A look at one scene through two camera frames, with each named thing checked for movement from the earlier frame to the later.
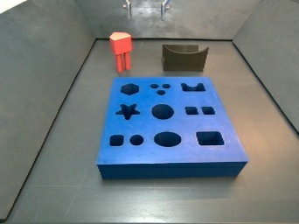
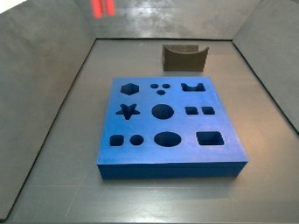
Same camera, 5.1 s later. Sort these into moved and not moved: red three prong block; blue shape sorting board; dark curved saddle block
Moved: red three prong block
Not moved: blue shape sorting board; dark curved saddle block
